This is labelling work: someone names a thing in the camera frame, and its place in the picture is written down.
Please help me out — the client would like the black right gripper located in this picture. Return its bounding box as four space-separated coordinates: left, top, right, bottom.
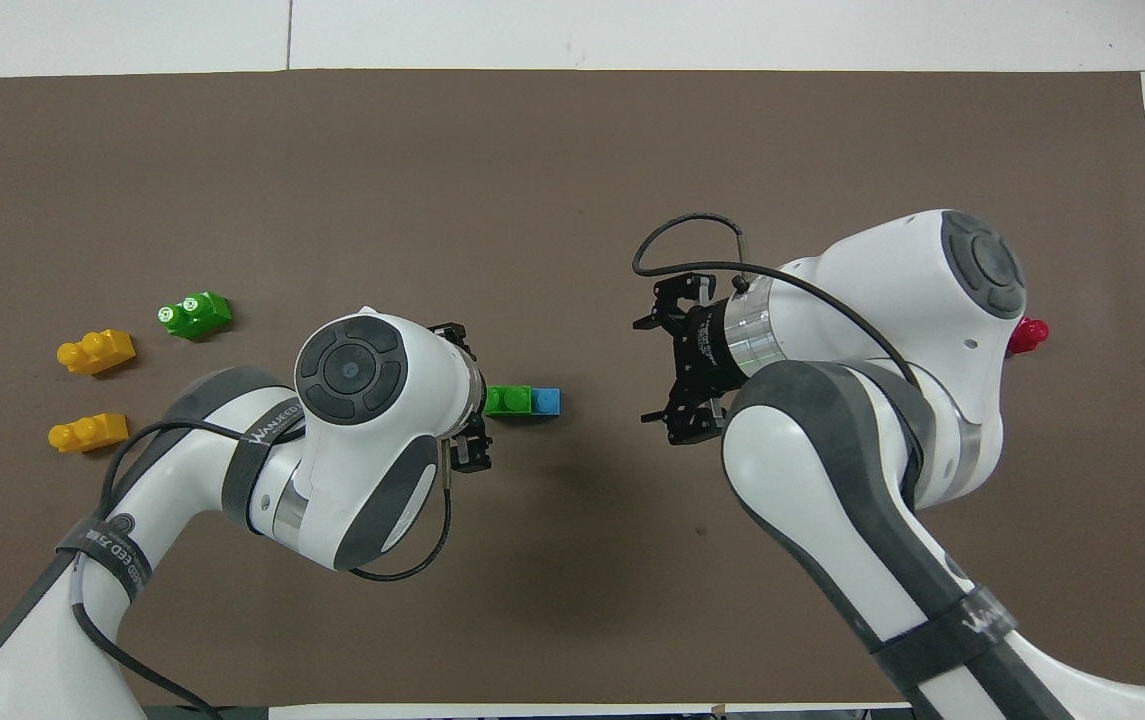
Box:
632 273 761 447

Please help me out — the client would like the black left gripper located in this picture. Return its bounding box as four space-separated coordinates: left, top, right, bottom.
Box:
429 322 494 474

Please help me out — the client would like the yellow two-stud block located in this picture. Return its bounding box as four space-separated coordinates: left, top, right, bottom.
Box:
56 329 137 377
47 412 130 455

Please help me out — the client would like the red one-stud block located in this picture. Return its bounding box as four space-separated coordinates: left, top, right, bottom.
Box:
1007 317 1050 359

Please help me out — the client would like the brown table mat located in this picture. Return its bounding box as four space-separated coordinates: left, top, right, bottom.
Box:
0 68 1145 709

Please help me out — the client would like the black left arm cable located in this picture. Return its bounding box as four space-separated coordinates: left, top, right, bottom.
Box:
70 420 455 720

